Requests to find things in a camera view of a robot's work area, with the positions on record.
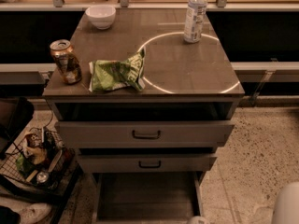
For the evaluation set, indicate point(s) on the grey drawer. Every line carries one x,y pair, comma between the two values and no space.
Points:
147,198
144,134
145,163

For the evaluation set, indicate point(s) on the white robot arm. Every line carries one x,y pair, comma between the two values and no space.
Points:
285,209

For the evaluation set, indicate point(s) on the grey drawer cabinet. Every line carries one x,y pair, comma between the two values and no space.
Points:
183,82

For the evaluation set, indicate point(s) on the green chip bag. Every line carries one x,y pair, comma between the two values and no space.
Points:
114,75

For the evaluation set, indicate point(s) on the brown soda can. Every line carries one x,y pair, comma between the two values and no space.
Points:
66,61

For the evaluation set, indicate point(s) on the white bowl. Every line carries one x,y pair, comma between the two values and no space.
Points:
101,16

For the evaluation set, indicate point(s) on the clear plastic water bottle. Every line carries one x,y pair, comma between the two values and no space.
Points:
194,20

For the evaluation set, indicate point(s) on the white shoe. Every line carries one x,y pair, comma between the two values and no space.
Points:
34,213

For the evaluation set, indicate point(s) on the black wire basket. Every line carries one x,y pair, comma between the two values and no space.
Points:
40,159

